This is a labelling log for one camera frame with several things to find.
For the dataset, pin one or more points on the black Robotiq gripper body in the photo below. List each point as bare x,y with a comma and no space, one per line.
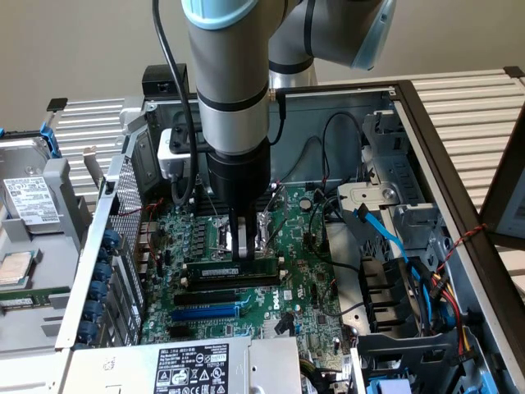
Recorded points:
238,180

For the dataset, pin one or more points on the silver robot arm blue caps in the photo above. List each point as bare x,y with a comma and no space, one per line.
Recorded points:
229,61

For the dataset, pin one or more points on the silver CPU socket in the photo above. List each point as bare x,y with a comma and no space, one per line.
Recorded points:
221,238

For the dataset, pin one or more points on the silver socket cover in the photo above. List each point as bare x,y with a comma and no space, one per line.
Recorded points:
282,195

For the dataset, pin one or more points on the green Dell motherboard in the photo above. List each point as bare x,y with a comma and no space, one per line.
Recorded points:
295,246

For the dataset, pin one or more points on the long black expansion slot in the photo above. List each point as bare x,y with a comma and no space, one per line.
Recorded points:
205,298

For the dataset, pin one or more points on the round coin battery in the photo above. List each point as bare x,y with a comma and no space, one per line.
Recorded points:
304,203

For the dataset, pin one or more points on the blue expansion slot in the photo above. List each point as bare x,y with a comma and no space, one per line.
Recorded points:
205,312

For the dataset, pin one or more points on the metal rear port block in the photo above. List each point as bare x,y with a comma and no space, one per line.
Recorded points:
145,246

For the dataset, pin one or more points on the open grey PC case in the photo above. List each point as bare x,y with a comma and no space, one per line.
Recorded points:
307,119

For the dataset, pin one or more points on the short black expansion slot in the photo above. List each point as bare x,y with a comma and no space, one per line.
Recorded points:
181,332

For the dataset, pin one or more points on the blue card retention clip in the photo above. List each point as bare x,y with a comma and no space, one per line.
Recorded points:
104,271
111,242
99,290
94,311
89,331

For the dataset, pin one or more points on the black box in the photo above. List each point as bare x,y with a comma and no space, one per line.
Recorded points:
158,78

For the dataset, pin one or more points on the silver metal disk bay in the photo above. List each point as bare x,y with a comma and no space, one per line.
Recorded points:
393,164

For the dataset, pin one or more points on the silver power supply unit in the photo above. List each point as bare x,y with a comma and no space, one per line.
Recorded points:
123,369

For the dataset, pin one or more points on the grey parts rack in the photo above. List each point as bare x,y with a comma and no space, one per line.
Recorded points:
53,254

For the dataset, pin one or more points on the black table end cap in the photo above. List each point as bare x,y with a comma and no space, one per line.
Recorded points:
57,104
514,72

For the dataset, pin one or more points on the silver hard disk white label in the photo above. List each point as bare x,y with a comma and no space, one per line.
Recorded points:
30,199

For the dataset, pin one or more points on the blue plastic tab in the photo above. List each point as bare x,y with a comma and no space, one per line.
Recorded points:
387,386

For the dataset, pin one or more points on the silver CPU chip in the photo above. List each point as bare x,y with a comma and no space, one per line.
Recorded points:
14,268

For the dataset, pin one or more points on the black framed panel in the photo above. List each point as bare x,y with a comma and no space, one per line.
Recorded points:
512,205

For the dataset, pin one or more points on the pale grey wrist camera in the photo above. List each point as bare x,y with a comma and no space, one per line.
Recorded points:
168,156

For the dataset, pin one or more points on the silver expansion card bracket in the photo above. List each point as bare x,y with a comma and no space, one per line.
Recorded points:
92,164

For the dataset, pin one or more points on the blue plastic disk bracket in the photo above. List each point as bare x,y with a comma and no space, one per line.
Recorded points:
50,139

